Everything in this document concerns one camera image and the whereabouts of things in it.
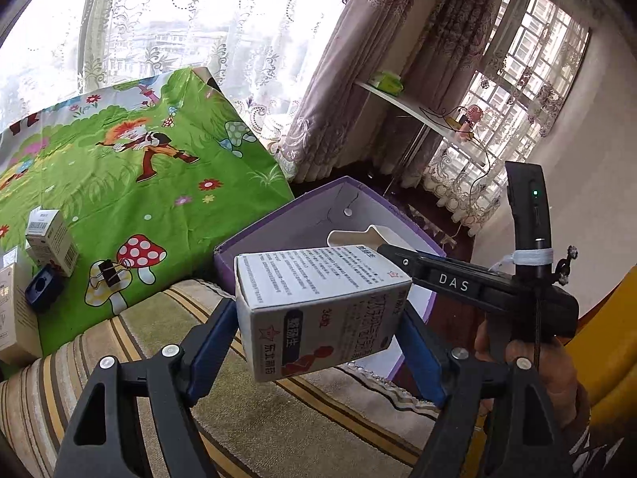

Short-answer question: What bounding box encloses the person's right hand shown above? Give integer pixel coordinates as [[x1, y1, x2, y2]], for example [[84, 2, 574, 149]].
[[473, 319, 590, 431]]

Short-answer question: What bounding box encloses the small white box printed text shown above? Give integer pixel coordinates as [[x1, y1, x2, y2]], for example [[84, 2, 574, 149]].
[[25, 206, 80, 278]]

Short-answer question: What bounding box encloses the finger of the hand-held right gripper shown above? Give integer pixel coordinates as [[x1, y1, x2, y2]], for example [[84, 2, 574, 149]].
[[377, 243, 434, 284]]

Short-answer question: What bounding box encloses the sheer white lace curtain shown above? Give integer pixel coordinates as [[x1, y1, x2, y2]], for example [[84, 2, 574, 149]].
[[0, 0, 349, 160]]

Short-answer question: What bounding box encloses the heavy patterned mauve curtain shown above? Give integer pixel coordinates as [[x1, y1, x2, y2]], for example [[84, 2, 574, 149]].
[[276, 0, 399, 185], [373, 0, 503, 192]]

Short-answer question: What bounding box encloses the pink figure toy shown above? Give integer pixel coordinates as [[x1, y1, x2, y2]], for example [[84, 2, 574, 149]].
[[448, 104, 486, 140]]

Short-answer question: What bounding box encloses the yellow smooth object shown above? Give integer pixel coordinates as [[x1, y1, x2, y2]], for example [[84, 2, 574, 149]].
[[577, 264, 637, 439]]

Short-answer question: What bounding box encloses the purple cardboard storage box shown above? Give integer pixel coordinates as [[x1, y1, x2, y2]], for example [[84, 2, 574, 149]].
[[214, 176, 447, 384]]

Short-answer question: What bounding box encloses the striped plush blanket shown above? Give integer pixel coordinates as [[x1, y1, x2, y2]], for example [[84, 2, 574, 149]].
[[0, 279, 449, 478]]

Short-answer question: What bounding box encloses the embroidered lace window curtain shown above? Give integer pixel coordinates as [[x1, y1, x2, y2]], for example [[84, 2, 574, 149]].
[[423, 10, 590, 237]]

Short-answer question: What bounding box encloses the white medicine box red print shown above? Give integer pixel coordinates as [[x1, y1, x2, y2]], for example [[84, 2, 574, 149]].
[[234, 245, 414, 383]]

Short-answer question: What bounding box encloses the tall white cardboard box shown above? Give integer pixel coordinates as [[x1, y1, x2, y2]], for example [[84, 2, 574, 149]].
[[0, 246, 43, 365]]

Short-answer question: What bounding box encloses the black binder clip bundle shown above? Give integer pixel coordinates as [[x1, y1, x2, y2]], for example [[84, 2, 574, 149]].
[[91, 259, 133, 290]]

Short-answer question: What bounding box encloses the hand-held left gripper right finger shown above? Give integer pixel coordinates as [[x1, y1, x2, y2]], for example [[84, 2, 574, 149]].
[[395, 304, 580, 478]]

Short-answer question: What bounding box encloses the green tissue packet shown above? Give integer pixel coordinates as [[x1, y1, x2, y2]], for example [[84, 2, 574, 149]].
[[368, 72, 404, 95]]

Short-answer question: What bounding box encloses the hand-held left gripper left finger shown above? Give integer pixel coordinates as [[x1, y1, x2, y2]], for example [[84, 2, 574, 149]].
[[52, 298, 240, 478]]

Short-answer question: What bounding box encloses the dark blue plastic holder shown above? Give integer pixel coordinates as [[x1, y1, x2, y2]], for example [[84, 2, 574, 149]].
[[25, 264, 64, 313]]

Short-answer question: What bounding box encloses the green cartoon printed tablecloth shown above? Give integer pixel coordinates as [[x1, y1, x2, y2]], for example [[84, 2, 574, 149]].
[[0, 66, 294, 359]]

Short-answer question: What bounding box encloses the white wall shelf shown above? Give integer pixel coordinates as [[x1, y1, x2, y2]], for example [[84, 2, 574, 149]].
[[356, 80, 491, 167]]

